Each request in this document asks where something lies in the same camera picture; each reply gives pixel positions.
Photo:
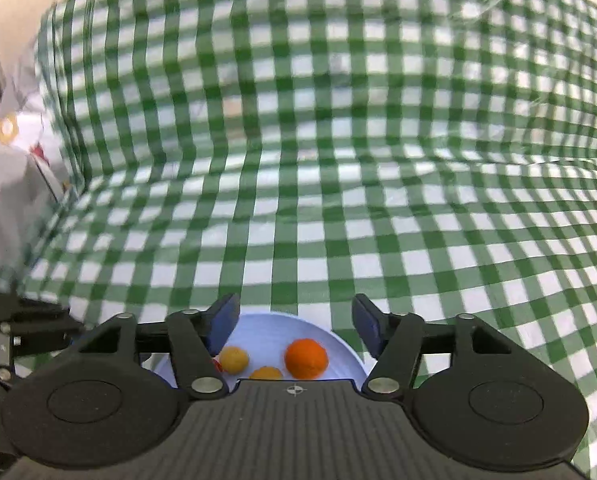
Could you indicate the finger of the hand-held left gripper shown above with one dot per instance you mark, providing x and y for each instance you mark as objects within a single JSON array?
[
  {"x": 48, "y": 332},
  {"x": 28, "y": 309}
]

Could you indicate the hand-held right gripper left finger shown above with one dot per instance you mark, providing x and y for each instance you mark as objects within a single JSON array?
[{"x": 224, "y": 324}]

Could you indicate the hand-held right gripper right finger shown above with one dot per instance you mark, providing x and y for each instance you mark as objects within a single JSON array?
[{"x": 366, "y": 327}]

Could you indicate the yellow loquat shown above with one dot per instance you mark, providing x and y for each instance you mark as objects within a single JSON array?
[
  {"x": 234, "y": 360},
  {"x": 266, "y": 374}
]

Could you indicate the blue plate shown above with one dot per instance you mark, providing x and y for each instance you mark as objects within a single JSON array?
[{"x": 273, "y": 335}]

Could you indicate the orange tangerine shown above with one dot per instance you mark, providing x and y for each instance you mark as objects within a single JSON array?
[{"x": 306, "y": 358}]

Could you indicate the grey cloth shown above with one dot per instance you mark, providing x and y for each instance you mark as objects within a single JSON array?
[{"x": 8, "y": 220}]

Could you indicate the green checkered cloth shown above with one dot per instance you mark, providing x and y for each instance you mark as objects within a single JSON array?
[{"x": 328, "y": 160}]

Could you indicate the white patterned bag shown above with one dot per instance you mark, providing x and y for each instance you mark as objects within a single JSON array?
[{"x": 26, "y": 125}]

